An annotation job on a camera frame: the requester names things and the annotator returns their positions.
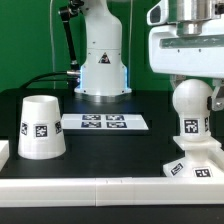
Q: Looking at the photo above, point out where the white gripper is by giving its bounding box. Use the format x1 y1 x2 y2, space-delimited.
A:
149 23 224 111

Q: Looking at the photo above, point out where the white lamp bulb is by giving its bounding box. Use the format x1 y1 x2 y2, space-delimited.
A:
172 79 212 142

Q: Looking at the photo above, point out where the white lamp base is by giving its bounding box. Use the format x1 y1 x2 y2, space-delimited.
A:
163 136 224 178

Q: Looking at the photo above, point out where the white lamp shade cone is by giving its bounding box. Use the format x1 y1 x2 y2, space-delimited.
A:
18 95 66 160

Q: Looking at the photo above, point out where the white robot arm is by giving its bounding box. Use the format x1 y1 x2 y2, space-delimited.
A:
77 0 224 111

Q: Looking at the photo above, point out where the white marker tag plate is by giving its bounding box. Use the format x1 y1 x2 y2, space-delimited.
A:
62 114 148 130

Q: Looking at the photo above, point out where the white right wall rail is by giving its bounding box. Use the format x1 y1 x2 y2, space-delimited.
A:
210 146 224 175

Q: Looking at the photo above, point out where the white wall rail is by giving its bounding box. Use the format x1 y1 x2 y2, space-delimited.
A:
210 146 224 175
0 140 9 171
0 178 224 207

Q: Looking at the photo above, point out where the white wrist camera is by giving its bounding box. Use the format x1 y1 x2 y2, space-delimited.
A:
147 0 177 26

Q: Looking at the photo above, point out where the white front wall rail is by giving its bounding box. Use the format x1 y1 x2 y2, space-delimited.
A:
0 178 224 207

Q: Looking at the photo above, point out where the black cable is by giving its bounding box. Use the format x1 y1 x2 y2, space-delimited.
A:
19 69 82 90

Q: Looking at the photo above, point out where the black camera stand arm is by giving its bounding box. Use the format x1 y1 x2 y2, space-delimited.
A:
58 0 84 70

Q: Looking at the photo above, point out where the white left wall rail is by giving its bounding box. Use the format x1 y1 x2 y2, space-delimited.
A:
0 140 9 171

